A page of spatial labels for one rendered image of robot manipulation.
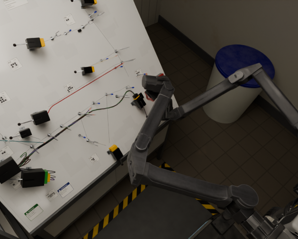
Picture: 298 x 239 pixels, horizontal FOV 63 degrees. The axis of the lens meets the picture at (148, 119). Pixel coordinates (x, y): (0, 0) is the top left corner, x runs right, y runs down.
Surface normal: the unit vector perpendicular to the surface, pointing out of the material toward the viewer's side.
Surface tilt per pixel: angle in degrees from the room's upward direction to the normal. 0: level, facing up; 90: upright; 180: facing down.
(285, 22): 90
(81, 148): 48
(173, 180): 12
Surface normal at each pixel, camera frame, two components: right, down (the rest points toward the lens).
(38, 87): 0.58, 0.08
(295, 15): -0.78, 0.47
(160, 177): 0.31, -0.61
